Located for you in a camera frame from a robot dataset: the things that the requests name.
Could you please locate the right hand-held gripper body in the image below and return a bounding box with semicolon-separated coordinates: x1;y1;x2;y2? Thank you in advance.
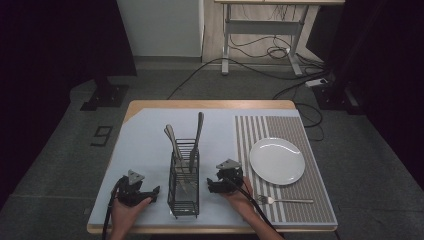
215;158;245;194

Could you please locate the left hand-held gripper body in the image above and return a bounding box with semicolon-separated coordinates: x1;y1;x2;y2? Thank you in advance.
116;169;152;207

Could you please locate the person's left hand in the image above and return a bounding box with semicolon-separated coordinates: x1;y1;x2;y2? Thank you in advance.
110;196;153;234

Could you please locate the person's right hand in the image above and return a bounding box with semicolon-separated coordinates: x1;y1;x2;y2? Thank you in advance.
221;175;260;222

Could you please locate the pale blue table mat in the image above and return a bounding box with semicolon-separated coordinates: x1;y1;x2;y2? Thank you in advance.
87;107;339;228

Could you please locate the white round plate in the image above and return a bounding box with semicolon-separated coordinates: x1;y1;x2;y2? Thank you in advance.
248;137;307;187

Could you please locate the long steel table knife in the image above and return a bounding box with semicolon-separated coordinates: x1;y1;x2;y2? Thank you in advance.
188;111;205;174

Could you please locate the steel cutlery piece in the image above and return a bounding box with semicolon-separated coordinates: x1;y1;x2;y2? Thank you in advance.
163;127;183;168
165;123;193;196

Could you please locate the steel fork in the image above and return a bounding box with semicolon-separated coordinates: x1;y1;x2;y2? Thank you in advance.
255;194;315;206

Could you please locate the wooden table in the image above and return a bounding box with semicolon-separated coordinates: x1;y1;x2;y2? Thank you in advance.
86;99;339;235

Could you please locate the grey striped placemat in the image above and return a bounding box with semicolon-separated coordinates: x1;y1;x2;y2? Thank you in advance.
234;114;338;225

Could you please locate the black stand base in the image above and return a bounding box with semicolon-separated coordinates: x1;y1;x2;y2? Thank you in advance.
79;75;130;112
311;79;365;116

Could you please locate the white power strip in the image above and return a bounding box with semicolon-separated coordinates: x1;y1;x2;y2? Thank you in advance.
304;77;330;89

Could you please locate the white panel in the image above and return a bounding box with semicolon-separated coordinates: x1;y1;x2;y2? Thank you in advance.
115;0;205;58

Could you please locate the dark curtain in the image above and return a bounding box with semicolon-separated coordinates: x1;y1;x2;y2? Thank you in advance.
0;0;138;203
305;0;424;191

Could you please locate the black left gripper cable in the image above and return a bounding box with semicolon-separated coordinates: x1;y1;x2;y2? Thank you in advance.
101;177;128;240

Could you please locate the black wire cutlery rack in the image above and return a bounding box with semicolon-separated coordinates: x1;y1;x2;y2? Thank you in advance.
166;138;201;220

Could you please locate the looped black floor cable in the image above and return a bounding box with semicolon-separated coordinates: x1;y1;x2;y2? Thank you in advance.
271;79;326;142

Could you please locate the long black floor cable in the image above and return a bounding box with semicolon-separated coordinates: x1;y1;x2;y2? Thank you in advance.
166;57;331;101

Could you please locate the tangled black cable bundle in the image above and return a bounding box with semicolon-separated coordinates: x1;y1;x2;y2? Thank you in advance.
228;3;303;62

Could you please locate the white metal table frame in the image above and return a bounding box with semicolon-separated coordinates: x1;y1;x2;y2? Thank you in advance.
214;0;346;77

